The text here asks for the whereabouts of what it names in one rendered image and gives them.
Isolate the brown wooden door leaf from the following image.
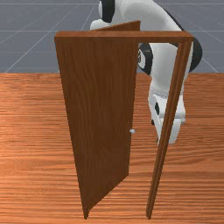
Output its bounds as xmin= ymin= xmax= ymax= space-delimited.
xmin=57 ymin=19 xmax=142 ymax=216

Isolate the brown wooden door frame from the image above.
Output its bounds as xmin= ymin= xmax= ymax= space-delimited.
xmin=53 ymin=30 xmax=195 ymax=221

